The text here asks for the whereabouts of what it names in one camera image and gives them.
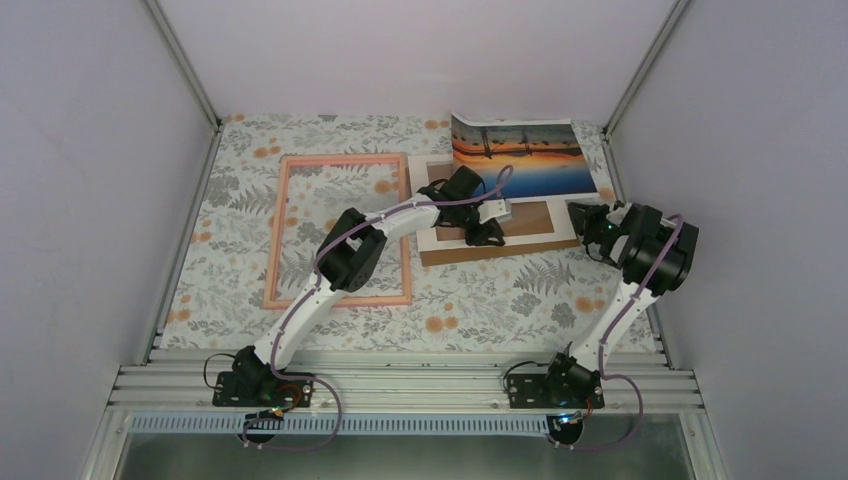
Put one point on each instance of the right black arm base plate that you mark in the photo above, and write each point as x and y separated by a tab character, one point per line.
535	391

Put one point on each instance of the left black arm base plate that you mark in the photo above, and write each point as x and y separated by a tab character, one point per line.
228	391

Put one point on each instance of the aluminium mounting rail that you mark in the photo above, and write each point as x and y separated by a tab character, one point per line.
390	382

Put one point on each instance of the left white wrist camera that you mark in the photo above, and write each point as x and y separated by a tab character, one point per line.
498	210

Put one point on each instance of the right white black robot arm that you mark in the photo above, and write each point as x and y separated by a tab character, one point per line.
654	254

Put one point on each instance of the sunset lake photo print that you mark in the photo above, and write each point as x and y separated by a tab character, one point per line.
547	158

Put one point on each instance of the pink wooden picture frame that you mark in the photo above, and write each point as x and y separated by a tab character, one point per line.
279	222

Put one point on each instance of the brown frame backing board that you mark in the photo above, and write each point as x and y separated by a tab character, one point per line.
533	227

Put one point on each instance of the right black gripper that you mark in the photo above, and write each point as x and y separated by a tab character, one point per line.
585	218

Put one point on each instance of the grey slotted cable duct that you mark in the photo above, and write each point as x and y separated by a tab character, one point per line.
351	424

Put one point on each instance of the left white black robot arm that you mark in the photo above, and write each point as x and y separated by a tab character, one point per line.
347	258

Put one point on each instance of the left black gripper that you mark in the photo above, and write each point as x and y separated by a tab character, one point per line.
486	233

